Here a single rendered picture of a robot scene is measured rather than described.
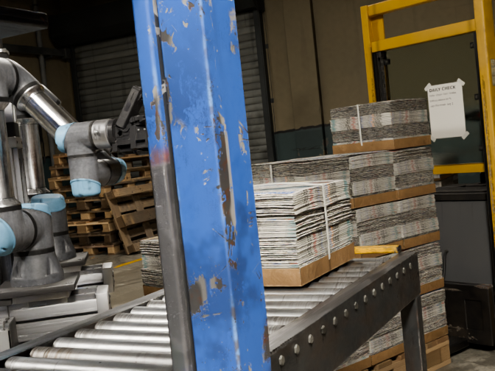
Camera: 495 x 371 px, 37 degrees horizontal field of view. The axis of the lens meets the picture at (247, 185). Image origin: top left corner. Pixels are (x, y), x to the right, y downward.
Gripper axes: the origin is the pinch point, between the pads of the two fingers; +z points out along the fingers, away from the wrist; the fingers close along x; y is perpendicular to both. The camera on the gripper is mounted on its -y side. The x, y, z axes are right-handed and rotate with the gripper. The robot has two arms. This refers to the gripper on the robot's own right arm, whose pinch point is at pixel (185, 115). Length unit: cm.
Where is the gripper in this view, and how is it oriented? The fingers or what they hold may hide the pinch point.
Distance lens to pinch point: 183.1
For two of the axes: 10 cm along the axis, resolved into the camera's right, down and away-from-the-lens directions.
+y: 0.6, 9.9, -0.8
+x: -2.9, -0.6, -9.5
